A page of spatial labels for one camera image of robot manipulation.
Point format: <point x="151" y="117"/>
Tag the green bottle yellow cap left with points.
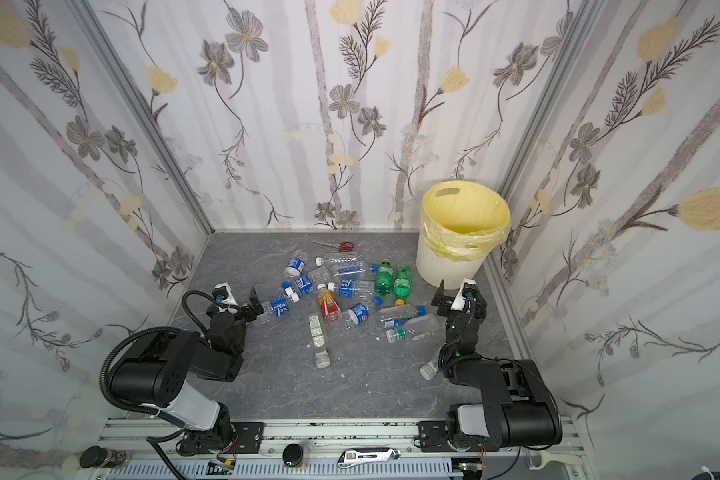
<point x="385" y="276"/>

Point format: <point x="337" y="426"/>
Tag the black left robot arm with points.
<point x="147" y="373"/>

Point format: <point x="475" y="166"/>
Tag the cream plastic peeler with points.
<point x="545" y="457"/>

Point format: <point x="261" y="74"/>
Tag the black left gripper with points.
<point x="237" y="309"/>

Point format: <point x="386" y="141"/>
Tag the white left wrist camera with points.
<point x="223" y="297"/>

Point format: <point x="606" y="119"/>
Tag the blue label bottle white cap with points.
<point x="353" y="288"/>

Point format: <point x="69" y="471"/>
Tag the green bottle yellow cap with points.
<point x="402" y="284"/>
<point x="385" y="276"/>

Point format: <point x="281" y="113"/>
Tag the red handled scissors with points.
<point x="344" y="246"/>

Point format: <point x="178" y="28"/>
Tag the black jar on rail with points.
<point x="101" y="457"/>

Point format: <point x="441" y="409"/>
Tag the yellow plastic bin liner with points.
<point x="463" y="221"/>

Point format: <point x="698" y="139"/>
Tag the clear bottle blue cap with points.
<point x="397" y="315"/>

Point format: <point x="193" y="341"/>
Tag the soda water clear bottle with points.
<point x="355" y="270"/>

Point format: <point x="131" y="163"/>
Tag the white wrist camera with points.
<point x="223" y="297"/>
<point x="467" y="292"/>

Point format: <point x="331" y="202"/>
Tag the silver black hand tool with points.
<point x="354" y="457"/>

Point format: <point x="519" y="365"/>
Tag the white slotted cable duct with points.
<point x="320" y="468"/>

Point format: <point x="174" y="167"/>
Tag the clear bottle white cap green label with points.
<point x="322" y="357"/>

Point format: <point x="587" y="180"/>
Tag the crushed clear bottle back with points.
<point x="337" y="259"/>

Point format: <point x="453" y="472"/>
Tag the orange juice bottle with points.
<point x="329" y="307"/>

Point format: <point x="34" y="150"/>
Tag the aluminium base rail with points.
<point x="329" y="438"/>

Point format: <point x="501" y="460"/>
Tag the clear bottle green band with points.
<point x="414" y="329"/>

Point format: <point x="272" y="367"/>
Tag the white ribbed trash bin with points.
<point x="433" y="268"/>

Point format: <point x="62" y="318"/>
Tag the blue label bottle back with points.
<point x="296" y="264"/>

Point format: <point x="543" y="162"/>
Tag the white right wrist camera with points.
<point x="467" y="292"/>

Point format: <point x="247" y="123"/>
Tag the black round knob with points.
<point x="293" y="455"/>

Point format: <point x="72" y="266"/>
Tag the green bottle yellow cap right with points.
<point x="402" y="284"/>

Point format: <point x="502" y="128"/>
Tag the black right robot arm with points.
<point x="516" y="408"/>

